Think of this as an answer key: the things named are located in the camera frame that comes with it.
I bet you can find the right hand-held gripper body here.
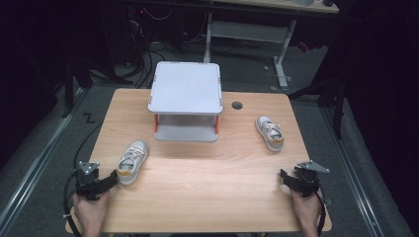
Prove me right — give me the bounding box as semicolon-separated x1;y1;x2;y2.
293;160;331;198

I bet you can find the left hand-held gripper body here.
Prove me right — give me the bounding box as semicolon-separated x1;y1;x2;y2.
74;160;104;201

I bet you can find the white sneaker with tan heel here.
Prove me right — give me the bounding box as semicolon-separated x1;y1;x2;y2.
255;116;286;153
116;139;150;186

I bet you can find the white two-tier shoe rack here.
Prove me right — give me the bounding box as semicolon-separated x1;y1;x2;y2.
147;60;223;143

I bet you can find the person's left hand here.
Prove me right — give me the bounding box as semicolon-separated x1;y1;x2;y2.
72;190;112;237

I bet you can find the person's right hand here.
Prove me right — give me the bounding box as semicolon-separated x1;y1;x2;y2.
290;189;322;237

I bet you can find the black metal stand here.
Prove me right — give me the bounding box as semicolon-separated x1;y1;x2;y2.
60;57;95;119
288;65;347;139

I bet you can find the white-framed wooden desk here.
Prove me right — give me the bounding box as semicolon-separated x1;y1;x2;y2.
202;0;340;93

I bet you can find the black cable on floor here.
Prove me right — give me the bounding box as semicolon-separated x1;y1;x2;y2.
73;121;104;166

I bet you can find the right hand-held gripper black cable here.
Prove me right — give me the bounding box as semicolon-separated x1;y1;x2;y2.
314;190;328;237

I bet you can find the metal floor rail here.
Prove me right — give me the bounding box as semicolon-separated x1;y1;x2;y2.
0;87;85;228
320;107;386;237

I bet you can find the bundle of black cables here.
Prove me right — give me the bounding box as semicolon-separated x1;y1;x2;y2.
126;6;172;89

